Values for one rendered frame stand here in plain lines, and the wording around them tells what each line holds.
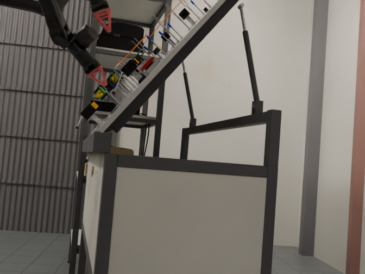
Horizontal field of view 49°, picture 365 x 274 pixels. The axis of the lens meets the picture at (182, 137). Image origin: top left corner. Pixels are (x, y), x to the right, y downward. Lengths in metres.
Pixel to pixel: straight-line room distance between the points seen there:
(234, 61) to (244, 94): 0.37
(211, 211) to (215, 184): 0.09
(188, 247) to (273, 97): 3.20
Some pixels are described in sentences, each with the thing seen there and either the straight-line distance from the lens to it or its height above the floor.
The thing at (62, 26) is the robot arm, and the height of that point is 1.25.
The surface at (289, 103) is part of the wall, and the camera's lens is 4.45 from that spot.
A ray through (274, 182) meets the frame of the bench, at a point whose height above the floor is 0.75.
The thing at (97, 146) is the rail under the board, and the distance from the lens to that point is 1.28.
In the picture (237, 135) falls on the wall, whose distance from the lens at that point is 4.25.
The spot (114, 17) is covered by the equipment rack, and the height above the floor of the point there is 1.83.
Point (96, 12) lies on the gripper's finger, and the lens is 1.62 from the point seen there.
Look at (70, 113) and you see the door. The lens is 4.15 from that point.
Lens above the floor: 0.79
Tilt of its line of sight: 3 degrees up
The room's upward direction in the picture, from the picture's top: 5 degrees clockwise
